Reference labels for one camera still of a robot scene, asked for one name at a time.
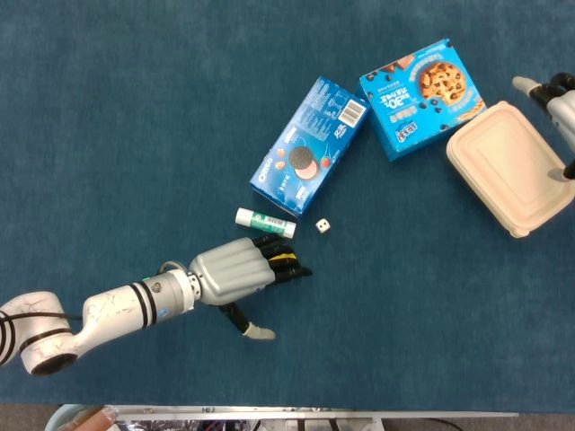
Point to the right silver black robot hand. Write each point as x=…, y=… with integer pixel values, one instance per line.
x=561, y=108

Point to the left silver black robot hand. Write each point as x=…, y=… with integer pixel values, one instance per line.
x=233, y=271

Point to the yellow round ball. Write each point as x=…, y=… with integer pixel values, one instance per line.
x=284, y=257

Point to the white green glue stick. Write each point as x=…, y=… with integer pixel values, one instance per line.
x=265, y=223

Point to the beige lidded food container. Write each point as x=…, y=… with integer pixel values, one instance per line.
x=503, y=170

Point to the white die with black dots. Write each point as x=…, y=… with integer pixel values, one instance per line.
x=322, y=226

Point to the light blue chocolate chip cookie box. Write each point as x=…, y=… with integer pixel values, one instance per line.
x=418, y=103

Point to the blue Oreo cookie box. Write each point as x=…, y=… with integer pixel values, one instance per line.
x=310, y=143

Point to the orange brown plastic object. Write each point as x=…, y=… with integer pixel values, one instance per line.
x=90, y=417

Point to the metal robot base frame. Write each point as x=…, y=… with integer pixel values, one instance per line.
x=269, y=410

